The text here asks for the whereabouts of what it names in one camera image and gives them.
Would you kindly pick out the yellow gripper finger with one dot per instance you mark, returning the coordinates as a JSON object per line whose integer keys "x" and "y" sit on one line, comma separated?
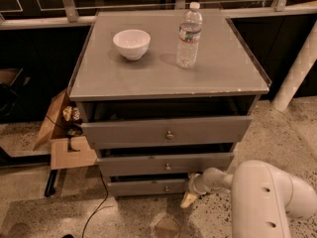
{"x": 188, "y": 199}

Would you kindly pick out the grey top drawer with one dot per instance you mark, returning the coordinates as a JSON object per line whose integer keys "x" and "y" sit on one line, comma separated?
{"x": 166, "y": 132}

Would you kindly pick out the grey drawer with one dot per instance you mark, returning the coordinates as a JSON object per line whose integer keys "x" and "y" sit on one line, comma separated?
{"x": 163, "y": 164}
{"x": 166, "y": 132}
{"x": 148, "y": 185}

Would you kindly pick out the grey bottom drawer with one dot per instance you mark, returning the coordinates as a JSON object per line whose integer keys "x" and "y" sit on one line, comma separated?
{"x": 148, "y": 185}

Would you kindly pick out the white ceramic bowl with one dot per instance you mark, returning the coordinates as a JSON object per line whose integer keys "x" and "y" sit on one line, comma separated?
{"x": 132, "y": 44}

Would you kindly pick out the metal window railing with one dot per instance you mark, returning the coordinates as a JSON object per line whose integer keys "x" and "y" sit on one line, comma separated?
{"x": 39, "y": 14}

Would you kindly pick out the grey drawer cabinet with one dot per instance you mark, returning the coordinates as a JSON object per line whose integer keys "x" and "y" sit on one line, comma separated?
{"x": 226, "y": 81}

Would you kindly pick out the brown cardboard box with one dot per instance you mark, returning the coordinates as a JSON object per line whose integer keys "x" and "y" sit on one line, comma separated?
{"x": 66, "y": 152}

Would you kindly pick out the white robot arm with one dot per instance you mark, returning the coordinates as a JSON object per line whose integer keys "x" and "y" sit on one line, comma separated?
{"x": 263, "y": 198}

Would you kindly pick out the clear plastic water bottle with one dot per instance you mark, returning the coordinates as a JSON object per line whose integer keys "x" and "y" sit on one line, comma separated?
{"x": 189, "y": 36}

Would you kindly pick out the white diagonal pole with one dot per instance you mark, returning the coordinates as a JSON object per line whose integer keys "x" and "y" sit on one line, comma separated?
{"x": 298, "y": 71}

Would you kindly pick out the grey middle drawer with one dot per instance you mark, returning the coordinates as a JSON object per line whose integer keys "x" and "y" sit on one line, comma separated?
{"x": 163, "y": 164}

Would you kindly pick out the dark folding chair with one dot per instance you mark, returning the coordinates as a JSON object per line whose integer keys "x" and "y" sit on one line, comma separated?
{"x": 12, "y": 81}

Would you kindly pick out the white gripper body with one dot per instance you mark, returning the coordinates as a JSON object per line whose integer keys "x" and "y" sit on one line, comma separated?
{"x": 197, "y": 185}

